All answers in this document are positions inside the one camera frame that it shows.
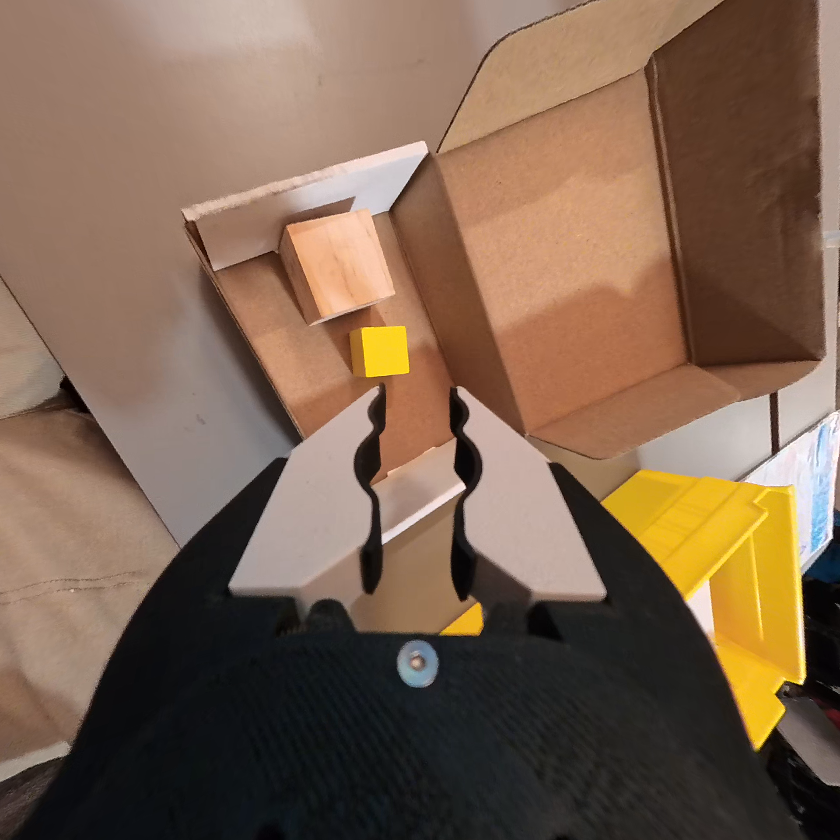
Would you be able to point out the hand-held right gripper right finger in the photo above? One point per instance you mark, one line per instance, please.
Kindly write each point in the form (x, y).
(525, 525)

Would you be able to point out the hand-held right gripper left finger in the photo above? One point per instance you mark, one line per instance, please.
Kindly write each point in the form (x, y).
(308, 525)

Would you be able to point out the yellow cube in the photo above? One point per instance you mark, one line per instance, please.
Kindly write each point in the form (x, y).
(380, 353)

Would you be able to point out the cardboard mailer box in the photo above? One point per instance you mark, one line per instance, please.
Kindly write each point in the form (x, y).
(558, 262)

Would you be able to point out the yellow plastic bin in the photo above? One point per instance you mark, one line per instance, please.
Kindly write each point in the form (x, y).
(689, 525)

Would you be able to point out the person's beige trousers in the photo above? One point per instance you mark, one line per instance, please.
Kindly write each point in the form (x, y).
(65, 525)

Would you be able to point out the wooden cube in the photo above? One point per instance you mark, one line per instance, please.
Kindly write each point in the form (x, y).
(338, 262)

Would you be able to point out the blue white printed sheet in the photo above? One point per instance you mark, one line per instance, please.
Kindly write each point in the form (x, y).
(807, 485)

